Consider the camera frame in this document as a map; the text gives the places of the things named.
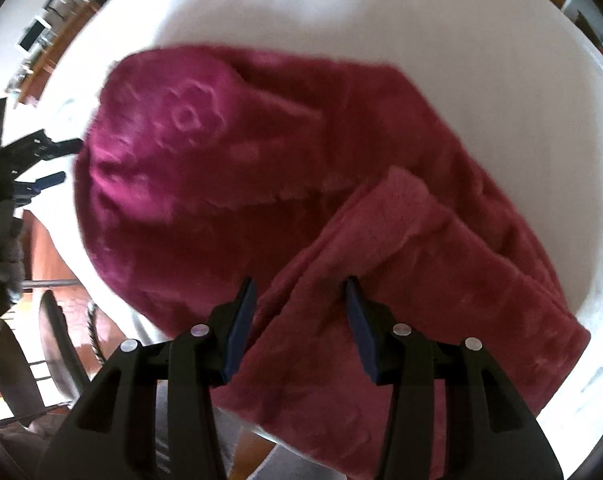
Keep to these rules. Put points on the black chair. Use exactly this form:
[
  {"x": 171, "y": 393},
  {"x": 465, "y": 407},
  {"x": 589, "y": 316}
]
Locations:
[{"x": 56, "y": 350}]

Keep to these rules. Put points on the white monitor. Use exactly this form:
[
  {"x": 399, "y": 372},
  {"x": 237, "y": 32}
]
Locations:
[{"x": 32, "y": 36}]

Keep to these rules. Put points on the wooden sideboard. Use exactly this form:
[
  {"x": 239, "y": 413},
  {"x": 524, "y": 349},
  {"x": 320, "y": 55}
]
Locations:
[{"x": 66, "y": 20}]

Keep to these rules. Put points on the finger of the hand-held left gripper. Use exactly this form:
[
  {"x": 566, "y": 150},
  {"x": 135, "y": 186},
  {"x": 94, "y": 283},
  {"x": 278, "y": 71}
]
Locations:
[
  {"x": 41, "y": 147},
  {"x": 48, "y": 182}
]

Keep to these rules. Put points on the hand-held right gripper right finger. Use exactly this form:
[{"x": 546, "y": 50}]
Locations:
[{"x": 360, "y": 332}]

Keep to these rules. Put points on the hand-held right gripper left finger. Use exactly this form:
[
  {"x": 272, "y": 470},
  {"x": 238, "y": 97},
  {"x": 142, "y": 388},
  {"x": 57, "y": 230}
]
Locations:
[{"x": 241, "y": 332}]

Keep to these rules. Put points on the pink fleece pants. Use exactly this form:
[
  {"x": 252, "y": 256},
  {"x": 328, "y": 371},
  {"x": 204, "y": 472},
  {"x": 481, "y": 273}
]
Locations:
[{"x": 291, "y": 185}]

